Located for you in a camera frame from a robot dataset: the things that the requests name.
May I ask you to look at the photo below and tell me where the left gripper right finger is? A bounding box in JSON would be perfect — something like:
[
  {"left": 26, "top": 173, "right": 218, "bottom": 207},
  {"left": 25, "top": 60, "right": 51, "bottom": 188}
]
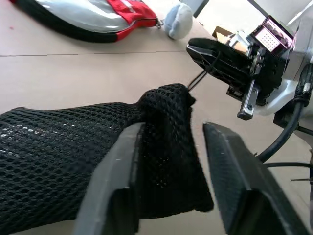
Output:
[{"left": 202, "top": 121, "right": 312, "bottom": 235}]

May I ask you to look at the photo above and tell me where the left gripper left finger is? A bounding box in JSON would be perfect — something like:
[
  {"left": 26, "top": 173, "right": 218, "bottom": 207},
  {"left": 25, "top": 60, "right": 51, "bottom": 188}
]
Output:
[{"left": 72, "top": 121, "right": 147, "bottom": 235}]

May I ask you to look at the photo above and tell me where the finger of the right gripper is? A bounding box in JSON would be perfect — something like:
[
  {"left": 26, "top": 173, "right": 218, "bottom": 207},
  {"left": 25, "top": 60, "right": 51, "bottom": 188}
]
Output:
[
  {"left": 187, "top": 47, "right": 253, "bottom": 87},
  {"left": 186, "top": 37, "right": 249, "bottom": 66}
]

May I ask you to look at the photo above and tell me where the black mesh drawstring pouch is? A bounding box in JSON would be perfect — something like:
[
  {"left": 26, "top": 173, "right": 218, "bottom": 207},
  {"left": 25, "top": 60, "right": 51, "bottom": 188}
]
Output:
[{"left": 0, "top": 52, "right": 221, "bottom": 230}]

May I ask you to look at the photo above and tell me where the small cardboard box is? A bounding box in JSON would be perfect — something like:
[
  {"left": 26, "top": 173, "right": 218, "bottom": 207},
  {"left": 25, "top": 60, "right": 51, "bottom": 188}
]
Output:
[{"left": 212, "top": 25, "right": 236, "bottom": 42}]

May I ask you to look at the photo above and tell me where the light blue plush toy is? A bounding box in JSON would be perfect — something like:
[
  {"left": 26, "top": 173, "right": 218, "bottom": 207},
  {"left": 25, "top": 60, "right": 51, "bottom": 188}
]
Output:
[{"left": 163, "top": 3, "right": 194, "bottom": 40}]

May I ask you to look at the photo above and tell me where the red silver black bag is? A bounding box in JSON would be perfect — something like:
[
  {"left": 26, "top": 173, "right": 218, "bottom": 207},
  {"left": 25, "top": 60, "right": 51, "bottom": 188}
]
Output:
[{"left": 9, "top": 0, "right": 165, "bottom": 44}]

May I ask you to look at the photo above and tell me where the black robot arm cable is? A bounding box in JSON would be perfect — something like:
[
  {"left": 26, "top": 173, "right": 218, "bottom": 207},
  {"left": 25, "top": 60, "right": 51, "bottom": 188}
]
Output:
[{"left": 258, "top": 64, "right": 313, "bottom": 164}]

